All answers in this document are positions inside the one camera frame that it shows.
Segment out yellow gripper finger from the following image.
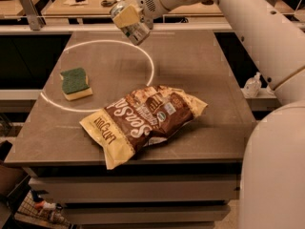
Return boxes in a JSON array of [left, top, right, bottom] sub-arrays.
[[112, 4, 142, 29]]

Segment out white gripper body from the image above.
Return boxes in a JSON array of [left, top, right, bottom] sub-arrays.
[[136, 0, 168, 29]]

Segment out silver 7up soda can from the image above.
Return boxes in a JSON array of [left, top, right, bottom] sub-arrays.
[[110, 1, 150, 46]]

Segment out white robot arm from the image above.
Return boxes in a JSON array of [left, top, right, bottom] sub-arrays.
[[113, 0, 305, 229]]

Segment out white circle marking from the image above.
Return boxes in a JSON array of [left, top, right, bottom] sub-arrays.
[[40, 39, 154, 113]]

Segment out green and yellow sponge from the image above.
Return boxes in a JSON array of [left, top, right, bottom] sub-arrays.
[[60, 68, 92, 101]]

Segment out brown and yellow chip bag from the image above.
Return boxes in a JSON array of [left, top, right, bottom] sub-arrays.
[[80, 86, 207, 170]]

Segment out clear sanitizer bottle left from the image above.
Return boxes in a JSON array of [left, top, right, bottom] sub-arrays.
[[243, 72, 261, 97]]

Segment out grey table base cabinet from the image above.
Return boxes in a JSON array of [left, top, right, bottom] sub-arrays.
[[25, 162, 241, 229]]

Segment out orange and white spray bottle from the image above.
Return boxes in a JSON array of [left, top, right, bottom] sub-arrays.
[[30, 190, 65, 223]]

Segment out scissors with dark handles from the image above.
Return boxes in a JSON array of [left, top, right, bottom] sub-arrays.
[[101, 0, 126, 8]]

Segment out left metal bracket post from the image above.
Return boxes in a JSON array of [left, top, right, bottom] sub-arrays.
[[19, 0, 45, 31]]

